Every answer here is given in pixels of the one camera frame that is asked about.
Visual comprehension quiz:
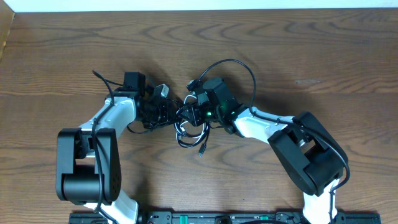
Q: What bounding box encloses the white USB cable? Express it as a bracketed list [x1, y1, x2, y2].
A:
[175, 94, 207, 141]

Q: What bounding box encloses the black USB cable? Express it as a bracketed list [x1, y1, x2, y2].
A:
[167, 98, 211, 157]

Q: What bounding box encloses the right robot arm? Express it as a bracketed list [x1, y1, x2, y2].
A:
[177, 78, 350, 223]

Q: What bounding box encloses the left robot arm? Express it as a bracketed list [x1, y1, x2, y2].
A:
[55, 72, 176, 223]

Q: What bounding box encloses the right camera black cable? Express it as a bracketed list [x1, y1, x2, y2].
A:
[195, 58, 351, 224]

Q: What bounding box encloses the camera black cable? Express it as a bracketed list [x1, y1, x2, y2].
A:
[90, 70, 125, 224]
[195, 58, 351, 224]

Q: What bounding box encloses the left camera black cable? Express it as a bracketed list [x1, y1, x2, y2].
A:
[90, 70, 125, 224]

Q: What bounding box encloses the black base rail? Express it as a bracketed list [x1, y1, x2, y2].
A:
[68, 211, 382, 224]

